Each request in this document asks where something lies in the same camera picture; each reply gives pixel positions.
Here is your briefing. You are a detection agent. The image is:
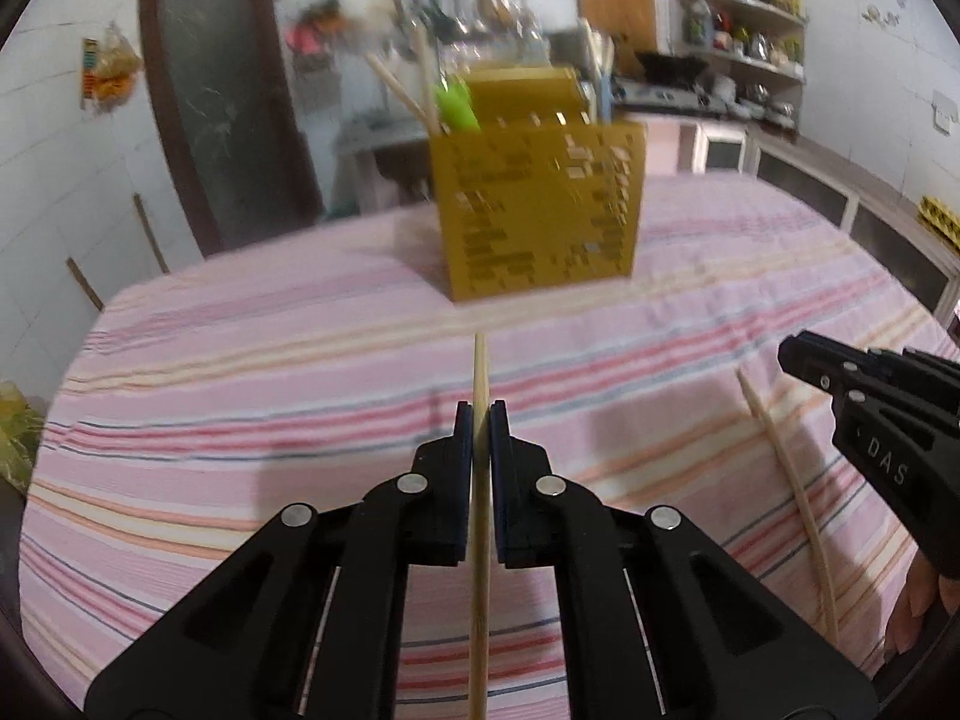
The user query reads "yellow perforated utensil holder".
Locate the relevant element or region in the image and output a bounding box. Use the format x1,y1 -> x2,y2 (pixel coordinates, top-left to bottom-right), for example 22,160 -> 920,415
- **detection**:
430,67 -> 647,302

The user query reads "black wok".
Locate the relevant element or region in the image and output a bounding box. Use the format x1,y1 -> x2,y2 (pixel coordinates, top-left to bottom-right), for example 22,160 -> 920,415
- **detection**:
636,52 -> 708,88

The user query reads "orange hanging bag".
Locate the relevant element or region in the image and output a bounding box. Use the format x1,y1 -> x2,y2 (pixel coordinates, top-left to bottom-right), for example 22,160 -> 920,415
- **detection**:
80,21 -> 143,112

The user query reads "gas stove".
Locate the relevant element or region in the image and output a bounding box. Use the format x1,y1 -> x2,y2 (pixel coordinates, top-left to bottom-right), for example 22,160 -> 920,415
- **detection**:
612,78 -> 752,121

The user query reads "yellow plastic bag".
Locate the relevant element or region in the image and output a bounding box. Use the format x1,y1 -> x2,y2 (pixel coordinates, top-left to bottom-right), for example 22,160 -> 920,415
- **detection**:
0,380 -> 44,494

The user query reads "steel sink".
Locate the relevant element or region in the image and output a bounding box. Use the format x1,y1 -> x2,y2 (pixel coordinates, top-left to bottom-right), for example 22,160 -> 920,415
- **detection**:
335,117 -> 431,215

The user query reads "pink striped tablecloth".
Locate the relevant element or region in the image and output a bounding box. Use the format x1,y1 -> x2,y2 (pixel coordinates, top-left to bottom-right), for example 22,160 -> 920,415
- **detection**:
18,176 -> 958,702

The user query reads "short wooden chopstick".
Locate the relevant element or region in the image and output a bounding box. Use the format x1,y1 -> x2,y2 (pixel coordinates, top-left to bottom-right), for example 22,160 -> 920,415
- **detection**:
736,367 -> 839,647

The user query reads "right hand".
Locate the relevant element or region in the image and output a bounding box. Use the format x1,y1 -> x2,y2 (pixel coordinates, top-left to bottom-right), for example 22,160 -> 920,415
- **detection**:
884,551 -> 957,660

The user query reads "long wooden chopstick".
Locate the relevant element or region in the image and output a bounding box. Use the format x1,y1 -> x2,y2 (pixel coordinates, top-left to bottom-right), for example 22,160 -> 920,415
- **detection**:
467,333 -> 491,720

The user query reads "wall shelf with bottles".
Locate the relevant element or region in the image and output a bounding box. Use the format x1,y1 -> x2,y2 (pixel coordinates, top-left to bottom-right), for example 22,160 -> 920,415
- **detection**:
669,0 -> 807,132

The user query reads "dark wooden door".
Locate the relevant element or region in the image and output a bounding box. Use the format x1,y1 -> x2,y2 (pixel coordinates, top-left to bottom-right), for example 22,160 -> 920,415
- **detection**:
139,0 -> 322,255

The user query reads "green frog handle fork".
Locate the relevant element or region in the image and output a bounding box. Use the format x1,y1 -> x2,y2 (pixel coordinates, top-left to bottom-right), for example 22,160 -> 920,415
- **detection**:
434,80 -> 480,132

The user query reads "wooden cutting board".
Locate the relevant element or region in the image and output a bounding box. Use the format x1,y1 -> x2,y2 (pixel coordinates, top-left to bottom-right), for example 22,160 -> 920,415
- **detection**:
578,0 -> 658,52

